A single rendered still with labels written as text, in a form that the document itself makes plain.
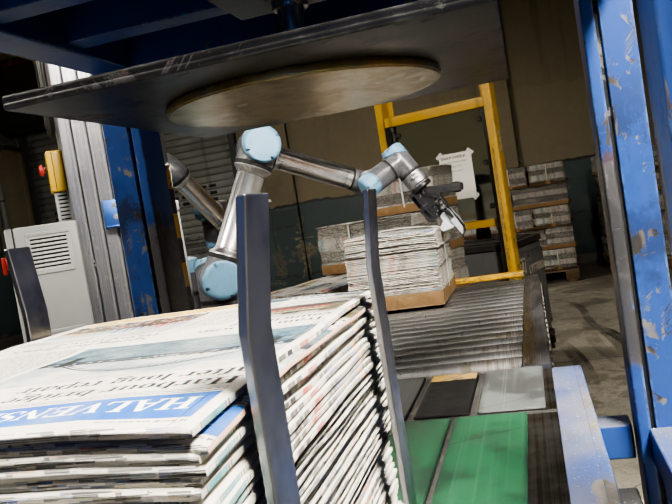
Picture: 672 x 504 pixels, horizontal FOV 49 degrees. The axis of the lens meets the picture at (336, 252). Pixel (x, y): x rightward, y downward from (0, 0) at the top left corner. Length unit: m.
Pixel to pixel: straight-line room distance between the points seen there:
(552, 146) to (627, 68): 8.62
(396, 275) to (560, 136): 7.77
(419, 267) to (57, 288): 1.10
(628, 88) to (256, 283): 1.02
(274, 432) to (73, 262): 2.10
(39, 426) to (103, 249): 2.14
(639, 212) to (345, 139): 9.01
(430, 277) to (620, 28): 1.14
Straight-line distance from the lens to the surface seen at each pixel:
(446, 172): 4.12
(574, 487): 0.88
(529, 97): 9.94
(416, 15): 0.75
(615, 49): 1.29
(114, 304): 2.47
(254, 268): 0.32
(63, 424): 0.33
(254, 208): 0.32
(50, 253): 2.41
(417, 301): 2.24
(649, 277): 1.29
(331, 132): 10.24
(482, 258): 4.60
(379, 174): 2.35
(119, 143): 1.47
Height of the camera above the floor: 1.13
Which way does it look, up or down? 3 degrees down
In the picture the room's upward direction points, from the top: 9 degrees counter-clockwise
